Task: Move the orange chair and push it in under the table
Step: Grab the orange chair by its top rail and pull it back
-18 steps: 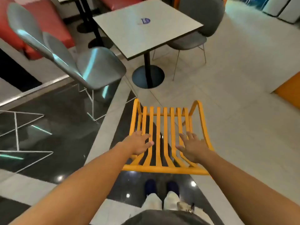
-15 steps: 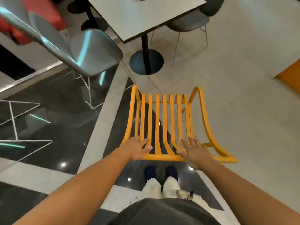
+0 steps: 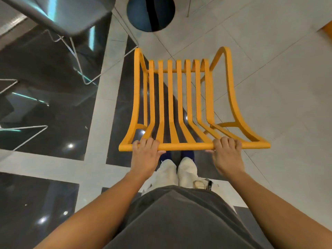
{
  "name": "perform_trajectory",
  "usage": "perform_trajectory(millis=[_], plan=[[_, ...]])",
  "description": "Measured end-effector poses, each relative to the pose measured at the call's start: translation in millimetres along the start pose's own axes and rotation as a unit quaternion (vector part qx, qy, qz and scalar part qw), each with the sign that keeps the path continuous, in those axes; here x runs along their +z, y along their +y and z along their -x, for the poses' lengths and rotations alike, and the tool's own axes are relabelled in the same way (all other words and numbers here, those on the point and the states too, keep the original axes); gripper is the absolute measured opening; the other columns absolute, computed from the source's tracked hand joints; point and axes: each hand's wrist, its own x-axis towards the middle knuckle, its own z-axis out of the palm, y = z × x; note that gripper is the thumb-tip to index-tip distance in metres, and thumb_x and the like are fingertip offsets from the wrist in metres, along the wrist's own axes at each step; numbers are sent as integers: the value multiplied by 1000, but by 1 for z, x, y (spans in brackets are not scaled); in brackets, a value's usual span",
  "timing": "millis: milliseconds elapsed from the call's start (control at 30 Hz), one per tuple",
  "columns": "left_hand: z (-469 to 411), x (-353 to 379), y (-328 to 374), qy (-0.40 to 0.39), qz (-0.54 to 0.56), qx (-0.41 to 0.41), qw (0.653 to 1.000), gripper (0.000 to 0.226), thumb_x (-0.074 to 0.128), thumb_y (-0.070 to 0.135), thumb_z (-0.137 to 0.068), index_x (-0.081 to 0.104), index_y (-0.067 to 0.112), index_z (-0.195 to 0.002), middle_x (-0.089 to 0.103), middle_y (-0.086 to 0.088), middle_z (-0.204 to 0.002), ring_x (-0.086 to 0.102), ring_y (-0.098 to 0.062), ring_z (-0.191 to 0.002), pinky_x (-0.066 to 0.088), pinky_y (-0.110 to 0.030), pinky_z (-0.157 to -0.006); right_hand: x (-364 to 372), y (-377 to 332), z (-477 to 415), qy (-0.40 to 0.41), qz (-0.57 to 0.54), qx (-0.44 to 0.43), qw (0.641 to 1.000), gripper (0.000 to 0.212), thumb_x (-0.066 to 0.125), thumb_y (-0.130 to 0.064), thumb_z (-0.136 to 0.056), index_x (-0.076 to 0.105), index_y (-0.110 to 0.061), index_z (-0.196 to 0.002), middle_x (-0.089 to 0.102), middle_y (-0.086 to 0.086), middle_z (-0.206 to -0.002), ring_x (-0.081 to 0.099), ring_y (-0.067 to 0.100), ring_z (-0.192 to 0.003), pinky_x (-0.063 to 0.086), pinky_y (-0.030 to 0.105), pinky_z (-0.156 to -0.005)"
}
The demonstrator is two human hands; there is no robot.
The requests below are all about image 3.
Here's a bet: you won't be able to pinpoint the person's left hand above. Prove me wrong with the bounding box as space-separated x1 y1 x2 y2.
130 137 167 180

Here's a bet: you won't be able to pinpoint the person's right hand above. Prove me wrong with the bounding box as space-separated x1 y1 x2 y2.
205 136 245 177

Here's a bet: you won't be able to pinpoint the yellow slatted metal chair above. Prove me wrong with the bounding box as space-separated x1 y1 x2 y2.
118 46 271 152

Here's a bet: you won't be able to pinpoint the person's left forearm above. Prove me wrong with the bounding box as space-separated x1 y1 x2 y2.
33 170 147 249

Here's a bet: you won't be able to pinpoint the person's right forearm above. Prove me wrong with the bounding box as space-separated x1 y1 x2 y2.
228 170 332 249

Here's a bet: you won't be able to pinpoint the dark blue shoe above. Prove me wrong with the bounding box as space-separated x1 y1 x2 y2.
158 150 172 164
181 150 195 163

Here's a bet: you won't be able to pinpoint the white trousers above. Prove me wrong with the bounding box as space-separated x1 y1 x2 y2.
141 157 214 196

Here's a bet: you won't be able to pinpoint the grey shirt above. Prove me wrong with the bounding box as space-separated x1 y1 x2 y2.
103 185 265 249

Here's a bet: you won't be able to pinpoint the round dark blue stool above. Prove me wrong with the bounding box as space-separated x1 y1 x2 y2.
126 0 176 32

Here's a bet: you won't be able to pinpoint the orange furniture edge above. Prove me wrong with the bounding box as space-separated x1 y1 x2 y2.
321 21 332 40

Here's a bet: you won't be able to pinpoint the white wire chair leg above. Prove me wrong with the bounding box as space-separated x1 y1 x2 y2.
0 79 19 95
0 125 49 153

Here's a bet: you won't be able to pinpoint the grey chair with wire legs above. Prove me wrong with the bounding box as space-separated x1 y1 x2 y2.
0 0 138 86

